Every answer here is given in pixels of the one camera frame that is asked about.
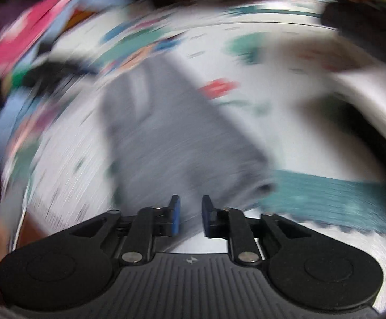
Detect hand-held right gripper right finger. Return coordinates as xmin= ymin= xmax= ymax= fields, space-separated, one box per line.
xmin=201 ymin=195 xmax=310 ymax=266

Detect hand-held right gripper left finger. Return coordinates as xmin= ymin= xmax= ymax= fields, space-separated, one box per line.
xmin=70 ymin=194 xmax=182 ymax=267

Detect grey pants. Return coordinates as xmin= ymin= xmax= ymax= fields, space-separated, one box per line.
xmin=100 ymin=53 xmax=276 ymax=214

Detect printed cartoon play mat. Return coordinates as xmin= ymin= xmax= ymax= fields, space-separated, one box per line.
xmin=0 ymin=3 xmax=386 ymax=253

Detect pink blanket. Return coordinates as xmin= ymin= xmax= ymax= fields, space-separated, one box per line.
xmin=0 ymin=0 xmax=127 ymax=83

